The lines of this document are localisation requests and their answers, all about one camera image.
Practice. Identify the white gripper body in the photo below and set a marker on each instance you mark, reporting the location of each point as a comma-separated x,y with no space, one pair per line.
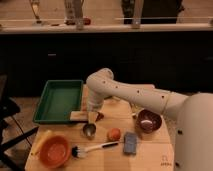
93,108

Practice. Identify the tan and black eraser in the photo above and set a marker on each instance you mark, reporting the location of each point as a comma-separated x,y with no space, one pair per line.
80,116

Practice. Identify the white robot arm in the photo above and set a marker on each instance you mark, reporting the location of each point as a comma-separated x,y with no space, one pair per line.
193,114

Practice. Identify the small metal cup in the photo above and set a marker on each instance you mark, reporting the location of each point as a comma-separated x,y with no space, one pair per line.
89,130

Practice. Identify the brown pretzel pile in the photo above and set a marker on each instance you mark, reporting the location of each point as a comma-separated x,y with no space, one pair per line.
100,116

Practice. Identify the green plastic tray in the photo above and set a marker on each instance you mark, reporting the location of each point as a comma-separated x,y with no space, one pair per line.
58,99

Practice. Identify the orange round fruit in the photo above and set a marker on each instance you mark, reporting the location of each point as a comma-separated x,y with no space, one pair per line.
114,134

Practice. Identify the white dish brush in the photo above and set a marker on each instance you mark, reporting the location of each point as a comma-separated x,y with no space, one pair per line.
81,152

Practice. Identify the blue sponge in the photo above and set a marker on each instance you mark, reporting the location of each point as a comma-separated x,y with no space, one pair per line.
130,143

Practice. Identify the dark red bowl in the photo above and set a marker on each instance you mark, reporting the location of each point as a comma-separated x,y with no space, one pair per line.
148,121

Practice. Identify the yellow banana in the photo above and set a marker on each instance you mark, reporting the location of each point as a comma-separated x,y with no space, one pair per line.
40,141

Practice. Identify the orange plastic bowl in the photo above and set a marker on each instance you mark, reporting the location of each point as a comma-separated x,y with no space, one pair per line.
54,152

